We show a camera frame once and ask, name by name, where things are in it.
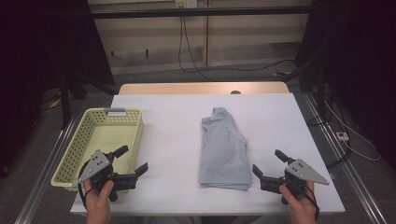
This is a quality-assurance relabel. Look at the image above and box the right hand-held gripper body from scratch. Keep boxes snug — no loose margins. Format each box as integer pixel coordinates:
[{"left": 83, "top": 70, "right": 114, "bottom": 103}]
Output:
[{"left": 261, "top": 158, "right": 331, "bottom": 194}]

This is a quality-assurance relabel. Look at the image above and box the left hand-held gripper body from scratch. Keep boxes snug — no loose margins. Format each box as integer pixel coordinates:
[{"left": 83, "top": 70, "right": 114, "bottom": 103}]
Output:
[{"left": 78, "top": 149, "right": 138, "bottom": 203}]

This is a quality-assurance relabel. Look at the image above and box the pale yellow plastic basket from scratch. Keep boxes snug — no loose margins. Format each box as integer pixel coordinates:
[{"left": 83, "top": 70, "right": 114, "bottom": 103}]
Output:
[{"left": 50, "top": 107, "right": 145, "bottom": 191}]

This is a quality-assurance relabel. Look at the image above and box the light grey shirt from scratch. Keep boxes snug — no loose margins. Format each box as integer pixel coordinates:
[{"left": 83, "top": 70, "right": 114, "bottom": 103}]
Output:
[{"left": 198, "top": 106, "right": 252, "bottom": 191}]

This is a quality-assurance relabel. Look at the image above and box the person's right hand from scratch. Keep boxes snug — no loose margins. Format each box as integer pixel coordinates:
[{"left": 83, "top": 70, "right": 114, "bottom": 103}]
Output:
[{"left": 278, "top": 181, "right": 317, "bottom": 218}]

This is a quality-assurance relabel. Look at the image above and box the person's left hand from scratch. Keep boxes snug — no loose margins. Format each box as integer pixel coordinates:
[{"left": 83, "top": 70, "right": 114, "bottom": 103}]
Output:
[{"left": 83, "top": 179, "right": 115, "bottom": 218}]

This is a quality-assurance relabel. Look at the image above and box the black stand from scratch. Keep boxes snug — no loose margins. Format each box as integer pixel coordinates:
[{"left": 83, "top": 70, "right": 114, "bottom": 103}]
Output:
[
  {"left": 59, "top": 71, "right": 120, "bottom": 130},
  {"left": 289, "top": 59, "right": 328, "bottom": 120}
]

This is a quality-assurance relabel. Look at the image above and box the light wooden table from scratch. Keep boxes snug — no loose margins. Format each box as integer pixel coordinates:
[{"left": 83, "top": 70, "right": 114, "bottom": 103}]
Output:
[{"left": 118, "top": 81, "right": 290, "bottom": 95}]

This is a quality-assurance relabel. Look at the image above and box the black curtain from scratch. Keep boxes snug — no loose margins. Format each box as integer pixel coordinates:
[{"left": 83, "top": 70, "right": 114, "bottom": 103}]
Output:
[
  {"left": 0, "top": 0, "right": 115, "bottom": 175},
  {"left": 293, "top": 0, "right": 396, "bottom": 160}
]

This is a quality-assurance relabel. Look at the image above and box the black horizontal bar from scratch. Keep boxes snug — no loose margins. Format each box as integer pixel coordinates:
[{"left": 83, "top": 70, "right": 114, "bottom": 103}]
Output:
[{"left": 90, "top": 5, "right": 312, "bottom": 20}]

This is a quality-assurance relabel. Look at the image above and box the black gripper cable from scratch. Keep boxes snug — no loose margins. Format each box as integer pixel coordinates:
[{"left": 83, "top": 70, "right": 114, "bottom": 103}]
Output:
[
  {"left": 298, "top": 183, "right": 321, "bottom": 222},
  {"left": 78, "top": 161, "right": 94, "bottom": 210}
]

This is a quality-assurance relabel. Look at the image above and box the black floor cable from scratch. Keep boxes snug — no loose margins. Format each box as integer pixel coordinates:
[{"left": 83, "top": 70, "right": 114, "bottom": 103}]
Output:
[{"left": 306, "top": 90, "right": 353, "bottom": 169}]

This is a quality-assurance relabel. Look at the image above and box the metal floor rail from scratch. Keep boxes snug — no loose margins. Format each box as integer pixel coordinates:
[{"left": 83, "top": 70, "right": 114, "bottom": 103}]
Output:
[
  {"left": 13, "top": 115, "right": 85, "bottom": 224},
  {"left": 303, "top": 91, "right": 389, "bottom": 224}
]

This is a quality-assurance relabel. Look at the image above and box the white floor cable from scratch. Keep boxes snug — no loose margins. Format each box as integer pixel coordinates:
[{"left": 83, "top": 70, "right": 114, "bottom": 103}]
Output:
[{"left": 323, "top": 99, "right": 381, "bottom": 162}]

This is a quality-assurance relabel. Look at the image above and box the black hanging cable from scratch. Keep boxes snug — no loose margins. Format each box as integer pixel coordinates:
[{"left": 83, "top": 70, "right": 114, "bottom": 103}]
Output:
[{"left": 177, "top": 15, "right": 295, "bottom": 82}]

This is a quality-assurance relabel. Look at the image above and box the white wall socket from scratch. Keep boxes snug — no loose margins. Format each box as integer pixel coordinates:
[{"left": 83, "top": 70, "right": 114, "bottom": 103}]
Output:
[{"left": 175, "top": 0, "right": 198, "bottom": 9}]

